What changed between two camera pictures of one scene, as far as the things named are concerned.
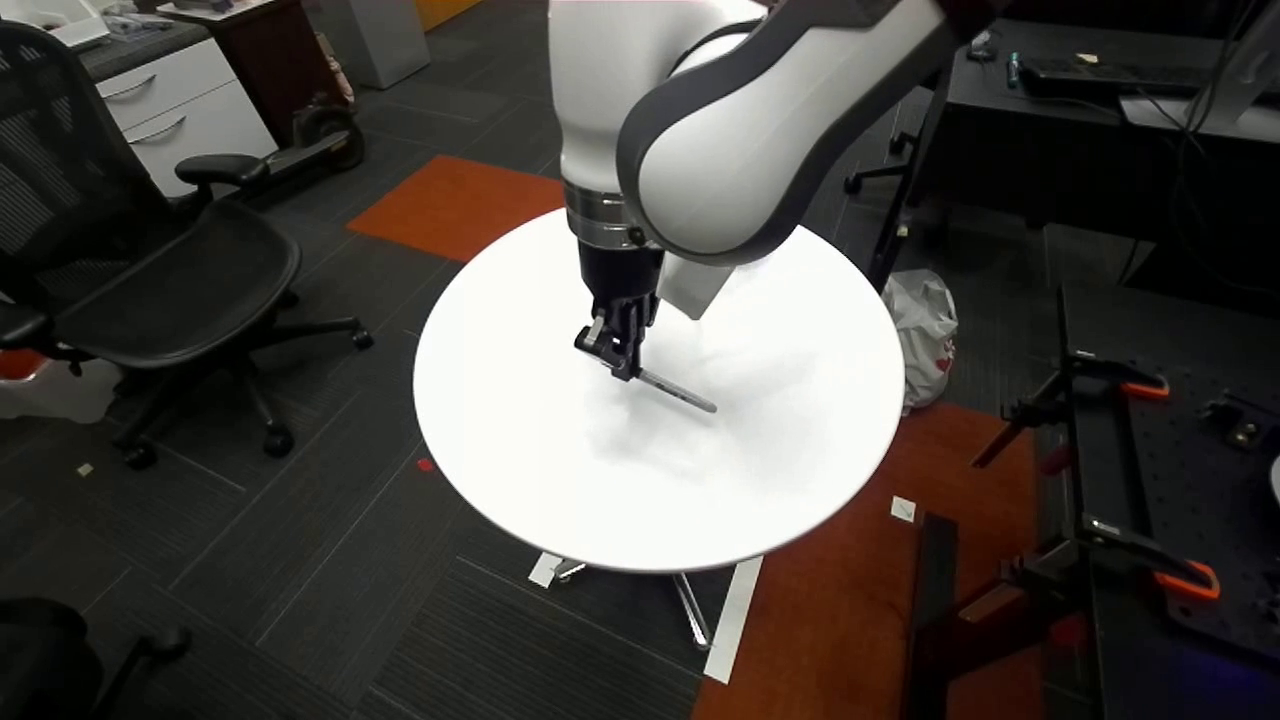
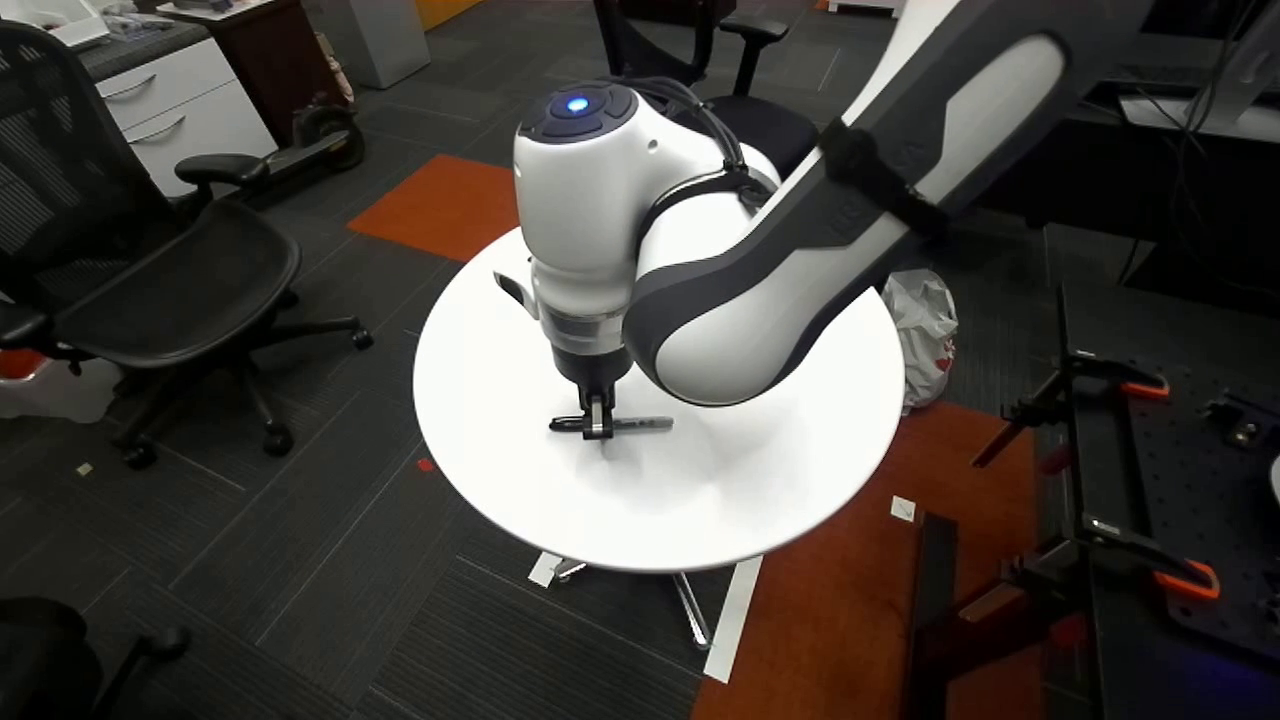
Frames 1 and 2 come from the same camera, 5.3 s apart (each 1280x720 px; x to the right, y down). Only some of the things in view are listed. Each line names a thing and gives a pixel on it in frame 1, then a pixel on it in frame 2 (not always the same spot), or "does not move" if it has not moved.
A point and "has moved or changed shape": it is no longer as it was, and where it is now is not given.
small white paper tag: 902,508 does not move
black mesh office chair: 123,259 does not move
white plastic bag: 924,327 does not move
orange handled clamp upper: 1080,368 does not move
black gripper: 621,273 to 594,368
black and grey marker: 594,338 has moved or changed shape
